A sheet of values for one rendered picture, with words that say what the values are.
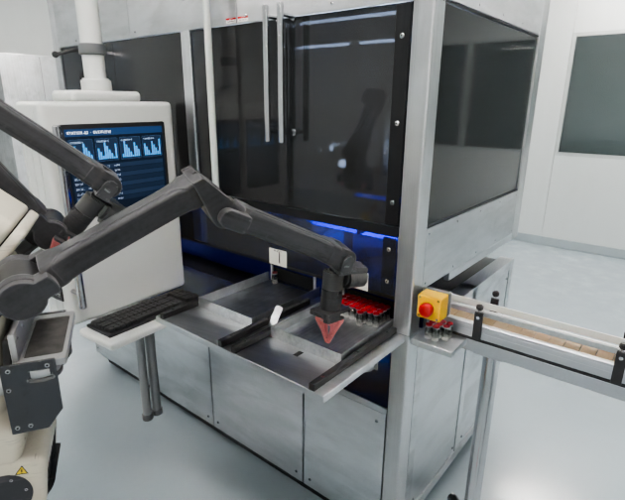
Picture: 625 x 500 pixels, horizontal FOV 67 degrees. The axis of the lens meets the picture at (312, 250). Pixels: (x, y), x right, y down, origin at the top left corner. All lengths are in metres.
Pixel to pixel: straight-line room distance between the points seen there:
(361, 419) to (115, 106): 1.36
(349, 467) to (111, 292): 1.08
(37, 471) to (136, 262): 0.88
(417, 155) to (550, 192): 4.72
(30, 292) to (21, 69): 5.23
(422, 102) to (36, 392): 1.12
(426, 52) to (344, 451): 1.34
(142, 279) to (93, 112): 0.63
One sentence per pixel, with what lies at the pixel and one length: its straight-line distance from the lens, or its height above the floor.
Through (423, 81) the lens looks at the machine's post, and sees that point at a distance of 1.33.
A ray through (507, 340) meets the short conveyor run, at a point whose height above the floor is 0.91.
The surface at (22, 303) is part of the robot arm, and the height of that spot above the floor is 1.22.
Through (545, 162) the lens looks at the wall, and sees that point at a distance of 5.97.
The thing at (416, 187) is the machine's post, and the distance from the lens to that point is 1.34.
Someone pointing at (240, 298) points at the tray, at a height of 0.88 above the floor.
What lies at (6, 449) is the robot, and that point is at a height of 0.84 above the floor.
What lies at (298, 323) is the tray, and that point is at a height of 0.88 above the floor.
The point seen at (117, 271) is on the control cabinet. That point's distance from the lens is 1.89.
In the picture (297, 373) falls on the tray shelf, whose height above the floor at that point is 0.88.
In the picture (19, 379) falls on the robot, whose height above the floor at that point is 1.01.
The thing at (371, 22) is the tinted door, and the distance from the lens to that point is 1.43.
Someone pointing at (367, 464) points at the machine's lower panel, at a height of 0.35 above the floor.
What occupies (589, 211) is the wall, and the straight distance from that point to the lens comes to 5.95.
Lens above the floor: 1.55
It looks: 17 degrees down
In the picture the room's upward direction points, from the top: straight up
